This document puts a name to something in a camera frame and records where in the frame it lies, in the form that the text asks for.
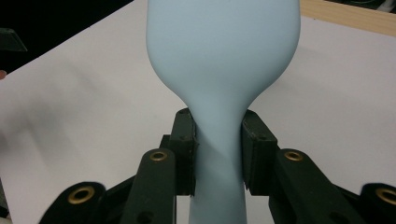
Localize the light blue hairbrush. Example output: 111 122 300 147
145 0 302 224

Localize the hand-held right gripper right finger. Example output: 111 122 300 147
241 109 279 197

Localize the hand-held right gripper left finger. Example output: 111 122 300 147
159 107 200 197

